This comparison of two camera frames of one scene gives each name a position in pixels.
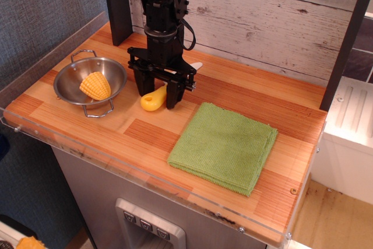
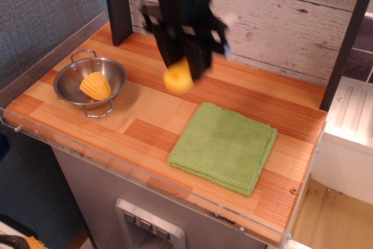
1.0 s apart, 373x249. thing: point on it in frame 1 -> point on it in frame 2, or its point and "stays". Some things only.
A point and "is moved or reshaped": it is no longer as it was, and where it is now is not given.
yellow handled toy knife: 156,99 is moved or reshaped
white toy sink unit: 343,158 stays
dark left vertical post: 119,7 stays
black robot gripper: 164,59 -> 185,0
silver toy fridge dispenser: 142,229 stays
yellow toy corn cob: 96,85 stays
